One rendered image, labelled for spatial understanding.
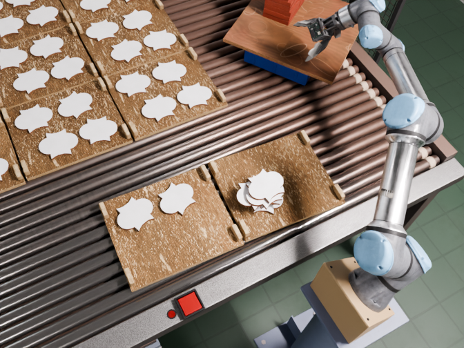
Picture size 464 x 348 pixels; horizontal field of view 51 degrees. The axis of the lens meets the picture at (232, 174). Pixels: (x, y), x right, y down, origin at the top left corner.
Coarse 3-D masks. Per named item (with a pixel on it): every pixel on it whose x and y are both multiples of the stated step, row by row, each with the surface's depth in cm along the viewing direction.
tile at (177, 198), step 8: (184, 184) 179; (168, 192) 177; (176, 192) 177; (184, 192) 177; (192, 192) 177; (168, 200) 175; (176, 200) 175; (184, 200) 175; (192, 200) 176; (168, 208) 173; (176, 208) 174; (184, 208) 174
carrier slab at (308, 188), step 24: (264, 144) 192; (288, 144) 193; (240, 168) 186; (264, 168) 186; (288, 168) 187; (312, 168) 188; (288, 192) 181; (312, 192) 182; (240, 216) 175; (264, 216) 176; (288, 216) 176; (312, 216) 178
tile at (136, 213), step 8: (136, 200) 174; (144, 200) 174; (120, 208) 172; (128, 208) 172; (136, 208) 173; (144, 208) 173; (152, 208) 173; (120, 216) 170; (128, 216) 171; (136, 216) 171; (144, 216) 171; (152, 216) 171; (120, 224) 169; (128, 224) 169; (136, 224) 169
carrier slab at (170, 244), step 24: (144, 192) 178; (216, 192) 180; (168, 216) 173; (192, 216) 174; (216, 216) 174; (120, 240) 167; (144, 240) 168; (168, 240) 168; (192, 240) 169; (216, 240) 169; (144, 264) 163; (168, 264) 164; (192, 264) 164
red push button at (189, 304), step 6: (192, 294) 159; (180, 300) 158; (186, 300) 158; (192, 300) 158; (198, 300) 159; (180, 306) 157; (186, 306) 157; (192, 306) 157; (198, 306) 158; (186, 312) 156; (192, 312) 156
